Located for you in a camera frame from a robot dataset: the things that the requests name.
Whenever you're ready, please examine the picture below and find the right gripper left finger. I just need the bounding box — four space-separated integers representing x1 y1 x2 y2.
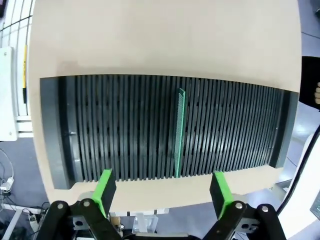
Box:
37 168 118 240

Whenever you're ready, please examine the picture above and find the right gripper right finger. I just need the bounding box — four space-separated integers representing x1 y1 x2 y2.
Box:
202 171 287 240

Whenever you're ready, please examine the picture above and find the green circuit board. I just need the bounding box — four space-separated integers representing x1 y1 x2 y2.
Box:
174 87 187 179

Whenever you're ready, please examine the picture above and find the white power strip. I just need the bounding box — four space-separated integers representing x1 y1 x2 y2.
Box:
26 209 49 223

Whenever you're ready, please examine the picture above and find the black slotted board rack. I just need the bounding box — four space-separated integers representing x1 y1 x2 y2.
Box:
39 74 300 190

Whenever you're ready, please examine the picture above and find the white power adapter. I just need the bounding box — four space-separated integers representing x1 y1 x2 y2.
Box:
0 174 16 194

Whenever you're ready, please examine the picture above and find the white control box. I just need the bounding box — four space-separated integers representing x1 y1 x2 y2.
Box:
0 46 19 142

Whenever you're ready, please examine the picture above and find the yellow black strip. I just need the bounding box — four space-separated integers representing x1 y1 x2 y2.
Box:
22 44 28 104

